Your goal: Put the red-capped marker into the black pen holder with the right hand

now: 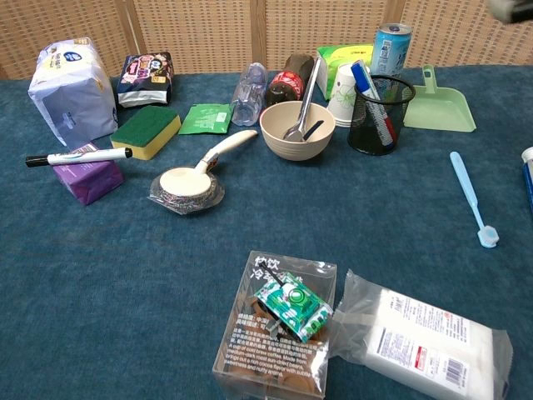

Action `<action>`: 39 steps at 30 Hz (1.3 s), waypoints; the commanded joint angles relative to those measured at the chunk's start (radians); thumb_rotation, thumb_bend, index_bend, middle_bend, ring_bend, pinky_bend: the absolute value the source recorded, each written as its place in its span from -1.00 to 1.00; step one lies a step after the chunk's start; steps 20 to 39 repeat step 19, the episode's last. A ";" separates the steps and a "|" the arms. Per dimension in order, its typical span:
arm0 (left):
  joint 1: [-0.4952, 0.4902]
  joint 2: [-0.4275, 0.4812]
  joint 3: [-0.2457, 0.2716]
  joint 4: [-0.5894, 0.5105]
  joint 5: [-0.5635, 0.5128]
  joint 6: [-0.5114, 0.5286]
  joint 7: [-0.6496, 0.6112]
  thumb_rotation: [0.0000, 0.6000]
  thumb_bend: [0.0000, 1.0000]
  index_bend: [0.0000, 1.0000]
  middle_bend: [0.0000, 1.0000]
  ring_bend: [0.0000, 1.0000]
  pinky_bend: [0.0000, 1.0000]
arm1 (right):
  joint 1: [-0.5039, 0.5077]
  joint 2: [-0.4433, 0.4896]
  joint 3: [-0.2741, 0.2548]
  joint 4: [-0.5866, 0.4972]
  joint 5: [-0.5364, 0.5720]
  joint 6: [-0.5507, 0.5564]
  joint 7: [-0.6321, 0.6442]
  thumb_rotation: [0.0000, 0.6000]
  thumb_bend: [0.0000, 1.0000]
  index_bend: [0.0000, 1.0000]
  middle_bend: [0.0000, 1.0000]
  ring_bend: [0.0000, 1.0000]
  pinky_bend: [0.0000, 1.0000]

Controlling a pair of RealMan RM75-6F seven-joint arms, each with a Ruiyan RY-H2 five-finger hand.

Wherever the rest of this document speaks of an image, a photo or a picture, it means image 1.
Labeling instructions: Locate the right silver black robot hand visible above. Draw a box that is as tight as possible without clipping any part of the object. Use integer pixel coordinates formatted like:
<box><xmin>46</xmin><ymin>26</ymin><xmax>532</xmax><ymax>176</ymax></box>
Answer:
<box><xmin>486</xmin><ymin>0</ymin><xmax>533</xmax><ymax>24</ymax></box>

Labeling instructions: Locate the red-capped white marker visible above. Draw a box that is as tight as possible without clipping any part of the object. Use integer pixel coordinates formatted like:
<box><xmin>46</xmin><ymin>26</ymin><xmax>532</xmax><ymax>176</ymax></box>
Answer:
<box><xmin>362</xmin><ymin>66</ymin><xmax>399</xmax><ymax>142</ymax></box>

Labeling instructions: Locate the blue-capped marker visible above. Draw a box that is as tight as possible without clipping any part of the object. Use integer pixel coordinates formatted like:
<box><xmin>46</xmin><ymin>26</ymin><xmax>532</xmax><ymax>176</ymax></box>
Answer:
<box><xmin>351</xmin><ymin>60</ymin><xmax>396</xmax><ymax>149</ymax></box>

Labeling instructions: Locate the black mesh pen holder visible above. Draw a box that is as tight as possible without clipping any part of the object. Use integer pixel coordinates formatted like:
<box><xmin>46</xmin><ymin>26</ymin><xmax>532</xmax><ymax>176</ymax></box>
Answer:
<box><xmin>346</xmin><ymin>74</ymin><xmax>416</xmax><ymax>157</ymax></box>

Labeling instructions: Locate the black-capped white marker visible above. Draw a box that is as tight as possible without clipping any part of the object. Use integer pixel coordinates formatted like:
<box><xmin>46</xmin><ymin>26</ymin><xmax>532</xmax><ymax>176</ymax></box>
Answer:
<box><xmin>24</xmin><ymin>147</ymin><xmax>134</xmax><ymax>168</ymax></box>

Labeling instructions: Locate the light green dustpan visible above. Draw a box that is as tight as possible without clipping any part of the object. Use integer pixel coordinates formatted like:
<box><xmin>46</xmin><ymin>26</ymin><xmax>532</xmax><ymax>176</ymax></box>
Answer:
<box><xmin>402</xmin><ymin>64</ymin><xmax>477</xmax><ymax>133</ymax></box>

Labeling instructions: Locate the blue drink can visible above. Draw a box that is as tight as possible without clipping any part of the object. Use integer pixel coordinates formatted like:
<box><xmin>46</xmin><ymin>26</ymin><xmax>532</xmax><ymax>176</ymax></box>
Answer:
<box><xmin>370</xmin><ymin>22</ymin><xmax>413</xmax><ymax>78</ymax></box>

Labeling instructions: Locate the blue white tube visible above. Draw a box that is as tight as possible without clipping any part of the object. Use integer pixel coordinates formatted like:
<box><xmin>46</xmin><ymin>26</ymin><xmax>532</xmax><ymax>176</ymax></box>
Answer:
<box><xmin>521</xmin><ymin>146</ymin><xmax>533</xmax><ymax>209</ymax></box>

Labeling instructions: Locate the light blue toothbrush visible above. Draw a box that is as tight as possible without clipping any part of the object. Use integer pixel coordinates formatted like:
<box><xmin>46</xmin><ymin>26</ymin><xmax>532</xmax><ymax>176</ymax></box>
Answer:
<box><xmin>449</xmin><ymin>151</ymin><xmax>500</xmax><ymax>250</ymax></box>

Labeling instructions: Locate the green tissue box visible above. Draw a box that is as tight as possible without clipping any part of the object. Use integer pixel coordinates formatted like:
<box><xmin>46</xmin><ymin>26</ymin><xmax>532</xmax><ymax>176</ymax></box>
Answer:
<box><xmin>315</xmin><ymin>43</ymin><xmax>375</xmax><ymax>101</ymax></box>

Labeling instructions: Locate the white paper cup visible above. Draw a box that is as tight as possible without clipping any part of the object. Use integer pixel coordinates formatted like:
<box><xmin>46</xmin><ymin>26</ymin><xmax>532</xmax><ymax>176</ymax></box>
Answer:
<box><xmin>326</xmin><ymin>62</ymin><xmax>362</xmax><ymax>128</ymax></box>

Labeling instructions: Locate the metal spoon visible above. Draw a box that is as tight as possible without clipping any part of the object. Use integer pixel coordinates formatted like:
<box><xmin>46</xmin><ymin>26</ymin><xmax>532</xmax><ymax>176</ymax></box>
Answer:
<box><xmin>281</xmin><ymin>57</ymin><xmax>322</xmax><ymax>143</ymax></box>

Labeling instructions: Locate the cola bottle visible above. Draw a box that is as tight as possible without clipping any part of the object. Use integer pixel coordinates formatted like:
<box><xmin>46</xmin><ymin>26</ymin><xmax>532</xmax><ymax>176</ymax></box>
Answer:
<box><xmin>265</xmin><ymin>52</ymin><xmax>316</xmax><ymax>108</ymax></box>

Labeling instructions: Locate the beige bowl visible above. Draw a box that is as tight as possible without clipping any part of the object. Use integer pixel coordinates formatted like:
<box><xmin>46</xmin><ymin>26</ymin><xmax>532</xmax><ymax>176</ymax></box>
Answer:
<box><xmin>259</xmin><ymin>101</ymin><xmax>336</xmax><ymax>162</ymax></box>

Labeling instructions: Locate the clear plastic bottle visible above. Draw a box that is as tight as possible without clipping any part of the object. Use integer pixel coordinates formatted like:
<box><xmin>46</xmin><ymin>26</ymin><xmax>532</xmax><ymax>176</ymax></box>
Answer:
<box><xmin>230</xmin><ymin>62</ymin><xmax>267</xmax><ymax>127</ymax></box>

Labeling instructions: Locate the wicker folding screen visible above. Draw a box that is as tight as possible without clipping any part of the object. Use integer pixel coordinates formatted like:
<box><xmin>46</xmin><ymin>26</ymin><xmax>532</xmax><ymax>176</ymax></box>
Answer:
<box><xmin>0</xmin><ymin>0</ymin><xmax>533</xmax><ymax>80</ymax></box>

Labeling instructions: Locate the green sachet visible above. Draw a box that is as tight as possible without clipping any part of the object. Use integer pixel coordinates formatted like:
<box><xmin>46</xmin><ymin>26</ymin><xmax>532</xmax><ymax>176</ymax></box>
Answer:
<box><xmin>177</xmin><ymin>102</ymin><xmax>233</xmax><ymax>136</ymax></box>

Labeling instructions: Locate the white wipes plastic pack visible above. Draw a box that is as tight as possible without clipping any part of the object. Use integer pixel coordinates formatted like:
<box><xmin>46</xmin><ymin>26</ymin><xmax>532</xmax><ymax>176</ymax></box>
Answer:
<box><xmin>331</xmin><ymin>268</ymin><xmax>514</xmax><ymax>400</ymax></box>

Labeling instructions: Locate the green toy tank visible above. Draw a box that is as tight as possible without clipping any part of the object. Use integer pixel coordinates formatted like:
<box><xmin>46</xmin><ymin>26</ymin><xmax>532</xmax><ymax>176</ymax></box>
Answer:
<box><xmin>253</xmin><ymin>260</ymin><xmax>334</xmax><ymax>345</ymax></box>

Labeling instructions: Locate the dark snack bag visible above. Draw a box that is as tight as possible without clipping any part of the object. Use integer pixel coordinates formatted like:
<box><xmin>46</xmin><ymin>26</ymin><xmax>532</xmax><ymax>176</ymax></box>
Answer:
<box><xmin>116</xmin><ymin>51</ymin><xmax>175</xmax><ymax>108</ymax></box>

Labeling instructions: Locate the green yellow sponge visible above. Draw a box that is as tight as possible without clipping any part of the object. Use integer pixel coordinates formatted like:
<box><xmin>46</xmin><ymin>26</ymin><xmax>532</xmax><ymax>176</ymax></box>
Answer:
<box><xmin>110</xmin><ymin>105</ymin><xmax>182</xmax><ymax>162</ymax></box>

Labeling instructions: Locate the clear plastic coffee box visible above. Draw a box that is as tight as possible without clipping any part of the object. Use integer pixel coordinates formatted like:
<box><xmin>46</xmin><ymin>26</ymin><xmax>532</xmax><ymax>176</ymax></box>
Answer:
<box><xmin>212</xmin><ymin>249</ymin><xmax>338</xmax><ymax>397</ymax></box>

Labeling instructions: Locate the white lavender tissue pack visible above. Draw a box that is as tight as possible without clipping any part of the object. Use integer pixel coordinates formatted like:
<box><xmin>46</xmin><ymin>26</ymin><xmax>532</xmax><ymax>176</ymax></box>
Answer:
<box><xmin>27</xmin><ymin>36</ymin><xmax>119</xmax><ymax>148</ymax></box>

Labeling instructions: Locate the purple box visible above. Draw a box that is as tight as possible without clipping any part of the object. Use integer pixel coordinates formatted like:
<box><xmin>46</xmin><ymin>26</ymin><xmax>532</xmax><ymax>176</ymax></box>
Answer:
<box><xmin>50</xmin><ymin>142</ymin><xmax>125</xmax><ymax>207</ymax></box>

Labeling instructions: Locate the cream handled scrub brush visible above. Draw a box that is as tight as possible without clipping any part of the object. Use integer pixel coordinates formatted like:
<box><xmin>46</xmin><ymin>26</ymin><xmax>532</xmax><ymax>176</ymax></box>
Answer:
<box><xmin>147</xmin><ymin>129</ymin><xmax>259</xmax><ymax>216</ymax></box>

